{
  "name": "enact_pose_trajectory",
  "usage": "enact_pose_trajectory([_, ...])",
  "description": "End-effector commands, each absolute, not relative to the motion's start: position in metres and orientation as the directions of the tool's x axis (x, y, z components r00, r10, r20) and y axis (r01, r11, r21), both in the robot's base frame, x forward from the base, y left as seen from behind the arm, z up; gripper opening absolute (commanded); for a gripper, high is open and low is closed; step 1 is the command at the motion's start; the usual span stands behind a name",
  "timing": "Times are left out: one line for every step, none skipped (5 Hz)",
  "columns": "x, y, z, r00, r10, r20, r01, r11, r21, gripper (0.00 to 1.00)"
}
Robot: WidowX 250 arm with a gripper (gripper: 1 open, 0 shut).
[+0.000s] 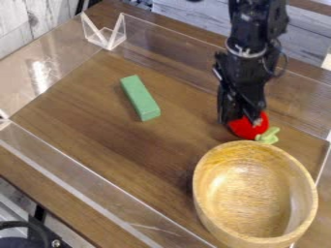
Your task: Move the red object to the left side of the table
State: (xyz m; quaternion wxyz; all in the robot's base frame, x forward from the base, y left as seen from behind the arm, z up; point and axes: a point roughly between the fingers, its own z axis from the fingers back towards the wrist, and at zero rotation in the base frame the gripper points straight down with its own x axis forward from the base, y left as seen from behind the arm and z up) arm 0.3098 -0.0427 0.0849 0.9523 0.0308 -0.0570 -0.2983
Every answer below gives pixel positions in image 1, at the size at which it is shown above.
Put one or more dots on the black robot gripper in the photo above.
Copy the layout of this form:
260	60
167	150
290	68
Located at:
243	77

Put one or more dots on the red plush strawberry toy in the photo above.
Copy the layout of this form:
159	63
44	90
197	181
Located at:
259	132

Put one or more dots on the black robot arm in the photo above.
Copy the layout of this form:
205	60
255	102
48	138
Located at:
258	23

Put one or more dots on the green rectangular block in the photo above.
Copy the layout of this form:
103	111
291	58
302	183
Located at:
140	98

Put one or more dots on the wooden bowl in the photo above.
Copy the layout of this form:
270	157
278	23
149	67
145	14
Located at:
254	195

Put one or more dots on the clear acrylic tray wall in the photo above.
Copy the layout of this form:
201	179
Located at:
112	174

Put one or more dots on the clear acrylic corner bracket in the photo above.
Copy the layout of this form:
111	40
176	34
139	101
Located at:
105	38

